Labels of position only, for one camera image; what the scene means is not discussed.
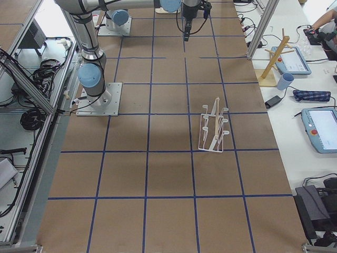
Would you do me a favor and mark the wooden mug tree stand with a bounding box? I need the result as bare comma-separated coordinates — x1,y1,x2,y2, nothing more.
255,29,294,87

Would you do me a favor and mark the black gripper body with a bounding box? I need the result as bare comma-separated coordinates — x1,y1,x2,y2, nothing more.
182,5,204,42

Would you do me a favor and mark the blue cup on desk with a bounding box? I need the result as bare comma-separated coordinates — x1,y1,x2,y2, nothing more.
276,73,294,91

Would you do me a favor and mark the blue teach pendant far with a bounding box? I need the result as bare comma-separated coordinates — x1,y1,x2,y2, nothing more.
275,46,312,75

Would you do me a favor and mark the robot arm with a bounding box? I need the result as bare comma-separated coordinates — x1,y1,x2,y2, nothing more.
63,11,112,108
55,1,212,49

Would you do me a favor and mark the dark plaid pouch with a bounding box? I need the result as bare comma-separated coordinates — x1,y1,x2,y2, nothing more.
293,90,331,102

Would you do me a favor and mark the blue teach pendant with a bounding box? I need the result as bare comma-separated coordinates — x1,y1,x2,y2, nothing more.
301,108,336,153
275,46,312,75

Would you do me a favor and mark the white wire cup rack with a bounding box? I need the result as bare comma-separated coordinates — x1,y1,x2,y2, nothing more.
198,97,230,153

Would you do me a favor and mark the black power brick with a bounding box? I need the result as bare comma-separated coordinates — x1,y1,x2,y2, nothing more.
265,95,282,109

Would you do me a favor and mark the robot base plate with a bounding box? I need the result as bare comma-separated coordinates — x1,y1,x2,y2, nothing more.
98,16,132,37
75,83,122,116

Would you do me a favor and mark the blue teach pendant near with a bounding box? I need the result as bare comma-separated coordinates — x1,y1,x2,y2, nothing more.
301,108,336,153

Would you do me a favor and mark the aluminium frame post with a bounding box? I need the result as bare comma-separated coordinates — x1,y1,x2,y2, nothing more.
247,0,279,60

